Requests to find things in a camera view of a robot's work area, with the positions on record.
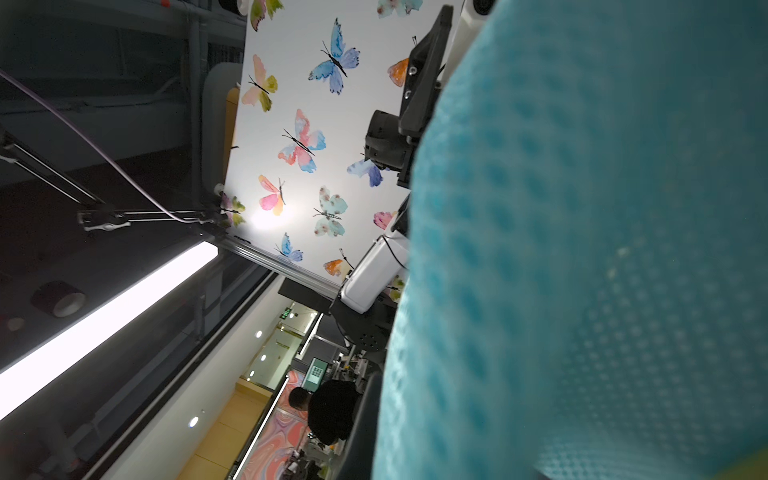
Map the teal mesh laundry bag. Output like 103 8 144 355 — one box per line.
372 1 767 479

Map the person in black clothes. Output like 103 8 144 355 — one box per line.
288 380 361 446

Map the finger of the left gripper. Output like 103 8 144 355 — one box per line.
398 5 454 138

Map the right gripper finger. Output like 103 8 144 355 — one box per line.
334 372 383 480

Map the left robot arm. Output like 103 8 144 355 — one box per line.
330 5 454 352

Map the ceiling light strip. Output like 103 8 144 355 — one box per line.
1 242 218 418

